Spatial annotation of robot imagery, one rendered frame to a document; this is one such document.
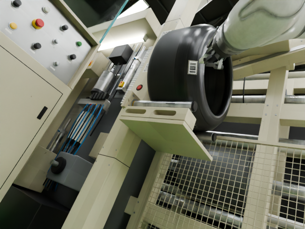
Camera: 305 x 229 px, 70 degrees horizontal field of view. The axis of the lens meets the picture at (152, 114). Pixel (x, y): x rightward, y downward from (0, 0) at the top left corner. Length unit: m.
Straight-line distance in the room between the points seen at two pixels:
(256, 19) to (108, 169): 0.88
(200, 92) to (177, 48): 0.22
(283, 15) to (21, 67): 1.09
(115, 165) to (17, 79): 0.62
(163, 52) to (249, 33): 0.62
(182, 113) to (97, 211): 0.60
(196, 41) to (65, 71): 0.78
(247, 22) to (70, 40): 1.14
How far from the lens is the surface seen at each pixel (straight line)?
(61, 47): 1.40
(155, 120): 0.92
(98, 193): 1.09
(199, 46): 1.01
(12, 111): 1.21
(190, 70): 0.96
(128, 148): 1.15
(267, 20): 0.45
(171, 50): 1.03
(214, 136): 1.14
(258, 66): 1.65
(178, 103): 0.95
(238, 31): 0.50
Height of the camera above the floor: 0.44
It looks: 24 degrees up
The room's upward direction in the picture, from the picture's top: 23 degrees clockwise
